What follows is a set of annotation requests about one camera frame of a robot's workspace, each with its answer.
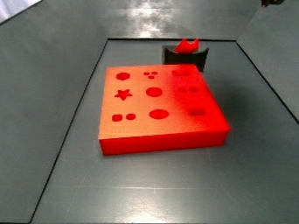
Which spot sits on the red arch object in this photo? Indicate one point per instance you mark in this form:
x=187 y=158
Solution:
x=187 y=47

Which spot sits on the red shape-sorter block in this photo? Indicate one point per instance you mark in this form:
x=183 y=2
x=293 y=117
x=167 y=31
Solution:
x=157 y=108

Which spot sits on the black fixture bracket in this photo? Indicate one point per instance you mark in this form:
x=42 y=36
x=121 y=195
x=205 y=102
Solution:
x=196 y=58

